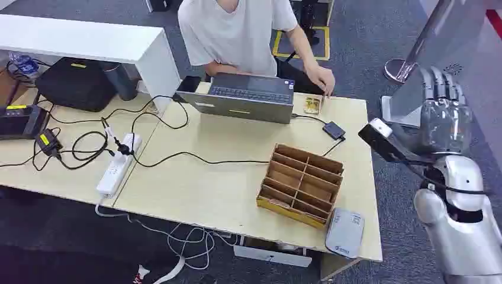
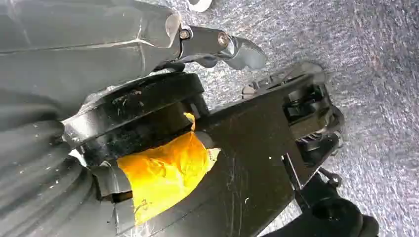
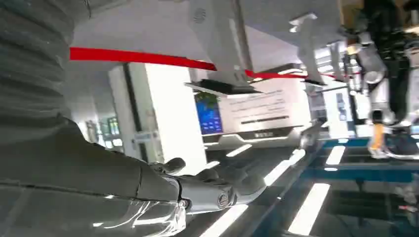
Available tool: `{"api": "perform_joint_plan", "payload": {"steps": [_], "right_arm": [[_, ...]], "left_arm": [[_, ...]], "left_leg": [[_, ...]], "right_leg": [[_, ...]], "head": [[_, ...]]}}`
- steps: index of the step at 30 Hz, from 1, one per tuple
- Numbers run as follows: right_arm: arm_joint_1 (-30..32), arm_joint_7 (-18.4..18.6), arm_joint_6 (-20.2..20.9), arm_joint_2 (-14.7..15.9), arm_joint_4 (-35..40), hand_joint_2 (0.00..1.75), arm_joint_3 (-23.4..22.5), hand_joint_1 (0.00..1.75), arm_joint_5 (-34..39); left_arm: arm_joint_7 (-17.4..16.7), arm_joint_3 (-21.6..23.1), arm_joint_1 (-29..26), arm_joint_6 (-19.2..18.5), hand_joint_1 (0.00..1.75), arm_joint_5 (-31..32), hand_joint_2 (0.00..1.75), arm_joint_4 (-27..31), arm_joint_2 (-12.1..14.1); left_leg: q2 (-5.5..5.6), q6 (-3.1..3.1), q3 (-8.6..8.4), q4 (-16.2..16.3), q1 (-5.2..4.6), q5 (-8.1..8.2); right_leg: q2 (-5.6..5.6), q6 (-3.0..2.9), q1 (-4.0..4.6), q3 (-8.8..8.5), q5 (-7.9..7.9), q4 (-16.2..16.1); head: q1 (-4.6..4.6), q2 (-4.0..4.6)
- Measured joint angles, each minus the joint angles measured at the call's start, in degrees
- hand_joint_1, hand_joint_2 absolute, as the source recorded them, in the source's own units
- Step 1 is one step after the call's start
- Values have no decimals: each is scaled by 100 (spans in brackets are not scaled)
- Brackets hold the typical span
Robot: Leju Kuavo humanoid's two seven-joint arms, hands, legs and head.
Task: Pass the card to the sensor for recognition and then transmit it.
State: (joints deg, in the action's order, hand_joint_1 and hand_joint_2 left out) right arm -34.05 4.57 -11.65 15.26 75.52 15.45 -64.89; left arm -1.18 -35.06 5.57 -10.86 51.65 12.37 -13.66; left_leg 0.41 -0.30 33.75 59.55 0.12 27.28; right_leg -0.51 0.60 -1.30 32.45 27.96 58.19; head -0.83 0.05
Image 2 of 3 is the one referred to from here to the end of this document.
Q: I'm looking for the ribbed grey left arm sleeve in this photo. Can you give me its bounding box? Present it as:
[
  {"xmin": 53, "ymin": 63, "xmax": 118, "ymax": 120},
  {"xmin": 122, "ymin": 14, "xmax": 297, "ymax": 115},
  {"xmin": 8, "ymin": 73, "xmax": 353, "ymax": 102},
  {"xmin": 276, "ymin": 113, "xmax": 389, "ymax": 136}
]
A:
[{"xmin": 0, "ymin": 120, "xmax": 117, "ymax": 237}]

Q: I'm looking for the white round object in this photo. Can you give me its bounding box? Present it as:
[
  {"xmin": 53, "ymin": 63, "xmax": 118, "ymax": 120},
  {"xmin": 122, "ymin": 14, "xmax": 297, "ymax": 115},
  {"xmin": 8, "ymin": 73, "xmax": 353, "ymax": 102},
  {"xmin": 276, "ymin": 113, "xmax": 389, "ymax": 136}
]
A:
[{"xmin": 187, "ymin": 0, "xmax": 214, "ymax": 13}]

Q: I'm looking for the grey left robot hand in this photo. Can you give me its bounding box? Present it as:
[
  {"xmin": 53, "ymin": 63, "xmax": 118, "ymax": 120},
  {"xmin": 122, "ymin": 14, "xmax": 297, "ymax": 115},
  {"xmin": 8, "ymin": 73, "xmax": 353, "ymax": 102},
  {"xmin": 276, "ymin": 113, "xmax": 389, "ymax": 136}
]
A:
[{"xmin": 0, "ymin": 0, "xmax": 267, "ymax": 237}]

